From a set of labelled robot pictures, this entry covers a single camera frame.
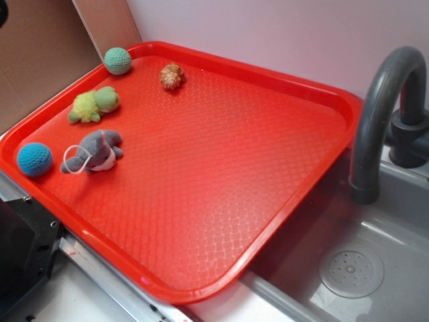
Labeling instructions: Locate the green plush turtle toy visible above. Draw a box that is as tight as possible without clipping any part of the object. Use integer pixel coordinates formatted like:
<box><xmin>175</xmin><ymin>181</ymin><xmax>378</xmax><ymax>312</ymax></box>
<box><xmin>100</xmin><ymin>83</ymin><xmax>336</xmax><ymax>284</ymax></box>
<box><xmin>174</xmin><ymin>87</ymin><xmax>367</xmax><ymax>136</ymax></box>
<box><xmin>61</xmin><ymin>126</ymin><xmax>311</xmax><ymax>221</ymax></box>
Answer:
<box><xmin>68</xmin><ymin>87</ymin><xmax>120</xmax><ymax>123</ymax></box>

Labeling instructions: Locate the silver metal rail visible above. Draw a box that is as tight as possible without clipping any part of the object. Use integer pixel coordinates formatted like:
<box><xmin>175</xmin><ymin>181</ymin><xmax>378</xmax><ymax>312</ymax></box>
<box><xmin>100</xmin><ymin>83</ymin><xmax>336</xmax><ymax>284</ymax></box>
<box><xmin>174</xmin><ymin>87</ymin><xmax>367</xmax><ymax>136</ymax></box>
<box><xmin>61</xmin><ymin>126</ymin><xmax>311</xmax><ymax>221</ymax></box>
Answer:
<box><xmin>1</xmin><ymin>173</ymin><xmax>197</xmax><ymax>321</ymax></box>

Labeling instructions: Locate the green textured ball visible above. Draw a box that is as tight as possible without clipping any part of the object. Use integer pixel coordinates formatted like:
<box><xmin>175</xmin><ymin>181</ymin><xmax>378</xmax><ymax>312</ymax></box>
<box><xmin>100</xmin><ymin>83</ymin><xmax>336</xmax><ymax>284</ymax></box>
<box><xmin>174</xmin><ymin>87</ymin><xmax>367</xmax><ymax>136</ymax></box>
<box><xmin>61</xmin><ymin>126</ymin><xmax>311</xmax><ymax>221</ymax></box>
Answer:
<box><xmin>104</xmin><ymin>48</ymin><xmax>132</xmax><ymax>75</ymax></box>

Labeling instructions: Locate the brown spiral seashell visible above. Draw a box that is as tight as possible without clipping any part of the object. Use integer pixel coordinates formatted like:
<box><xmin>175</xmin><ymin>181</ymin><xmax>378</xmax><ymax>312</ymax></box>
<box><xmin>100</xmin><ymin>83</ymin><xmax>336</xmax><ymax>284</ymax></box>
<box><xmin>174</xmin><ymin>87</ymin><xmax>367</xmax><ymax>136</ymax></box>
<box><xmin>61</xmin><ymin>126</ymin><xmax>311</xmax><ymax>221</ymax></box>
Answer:
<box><xmin>160</xmin><ymin>63</ymin><xmax>185</xmax><ymax>90</ymax></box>

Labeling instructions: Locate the grey plastic sink basin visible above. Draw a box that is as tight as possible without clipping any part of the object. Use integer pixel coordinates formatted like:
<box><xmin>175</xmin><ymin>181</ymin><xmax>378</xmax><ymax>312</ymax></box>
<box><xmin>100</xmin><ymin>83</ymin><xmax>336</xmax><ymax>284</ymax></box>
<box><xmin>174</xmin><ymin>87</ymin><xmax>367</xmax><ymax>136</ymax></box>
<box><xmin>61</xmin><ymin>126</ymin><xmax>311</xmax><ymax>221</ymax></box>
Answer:
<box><xmin>241</xmin><ymin>154</ymin><xmax>428</xmax><ymax>321</ymax></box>

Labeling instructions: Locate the red plastic tray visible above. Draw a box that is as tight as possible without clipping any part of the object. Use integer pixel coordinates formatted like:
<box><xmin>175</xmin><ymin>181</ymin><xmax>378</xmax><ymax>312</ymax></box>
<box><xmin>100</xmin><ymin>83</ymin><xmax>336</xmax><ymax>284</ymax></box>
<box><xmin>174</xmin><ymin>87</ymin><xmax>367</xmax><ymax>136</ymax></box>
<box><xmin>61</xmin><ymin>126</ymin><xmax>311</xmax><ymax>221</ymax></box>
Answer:
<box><xmin>1</xmin><ymin>42</ymin><xmax>361</xmax><ymax>304</ymax></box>

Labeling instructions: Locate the grey plush dolphin toy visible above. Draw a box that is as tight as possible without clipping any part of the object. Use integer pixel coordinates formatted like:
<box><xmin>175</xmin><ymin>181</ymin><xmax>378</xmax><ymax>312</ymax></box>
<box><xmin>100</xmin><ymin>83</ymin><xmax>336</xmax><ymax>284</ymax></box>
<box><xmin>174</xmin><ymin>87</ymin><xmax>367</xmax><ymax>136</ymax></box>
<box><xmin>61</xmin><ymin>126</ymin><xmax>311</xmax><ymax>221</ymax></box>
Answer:
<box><xmin>60</xmin><ymin>129</ymin><xmax>123</xmax><ymax>174</ymax></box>

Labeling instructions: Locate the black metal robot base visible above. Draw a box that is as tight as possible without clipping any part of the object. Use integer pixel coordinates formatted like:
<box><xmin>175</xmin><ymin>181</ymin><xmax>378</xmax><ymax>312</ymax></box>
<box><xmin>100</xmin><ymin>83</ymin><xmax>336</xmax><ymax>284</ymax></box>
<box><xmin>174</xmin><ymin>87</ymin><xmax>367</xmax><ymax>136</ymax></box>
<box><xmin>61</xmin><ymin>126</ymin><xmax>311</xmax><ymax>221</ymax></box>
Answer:
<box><xmin>1</xmin><ymin>199</ymin><xmax>63</xmax><ymax>317</ymax></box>

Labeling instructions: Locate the grey curved faucet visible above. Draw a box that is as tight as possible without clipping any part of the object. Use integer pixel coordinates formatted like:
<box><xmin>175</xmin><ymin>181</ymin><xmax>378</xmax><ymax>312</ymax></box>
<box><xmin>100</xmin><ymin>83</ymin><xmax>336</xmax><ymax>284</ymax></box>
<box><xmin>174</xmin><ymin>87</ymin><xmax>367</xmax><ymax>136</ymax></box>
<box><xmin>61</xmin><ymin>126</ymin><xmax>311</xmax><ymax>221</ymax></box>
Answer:
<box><xmin>349</xmin><ymin>46</ymin><xmax>428</xmax><ymax>205</ymax></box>

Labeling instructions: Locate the brown cardboard panel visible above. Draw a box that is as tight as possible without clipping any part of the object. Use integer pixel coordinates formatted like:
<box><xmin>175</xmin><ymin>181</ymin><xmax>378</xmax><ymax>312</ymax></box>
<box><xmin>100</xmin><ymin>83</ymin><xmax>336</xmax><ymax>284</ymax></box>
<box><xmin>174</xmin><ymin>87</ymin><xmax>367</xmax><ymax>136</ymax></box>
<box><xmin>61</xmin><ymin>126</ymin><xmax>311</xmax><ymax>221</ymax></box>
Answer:
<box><xmin>1</xmin><ymin>1</ymin><xmax>141</xmax><ymax>133</ymax></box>

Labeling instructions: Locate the blue textured ball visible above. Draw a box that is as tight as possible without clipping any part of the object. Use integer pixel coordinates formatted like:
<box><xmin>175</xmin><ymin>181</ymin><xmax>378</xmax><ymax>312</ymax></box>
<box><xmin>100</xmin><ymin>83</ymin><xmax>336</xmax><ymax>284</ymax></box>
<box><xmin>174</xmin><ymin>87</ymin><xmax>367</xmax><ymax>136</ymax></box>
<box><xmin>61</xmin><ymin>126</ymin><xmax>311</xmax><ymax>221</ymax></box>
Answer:
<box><xmin>17</xmin><ymin>142</ymin><xmax>53</xmax><ymax>177</ymax></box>

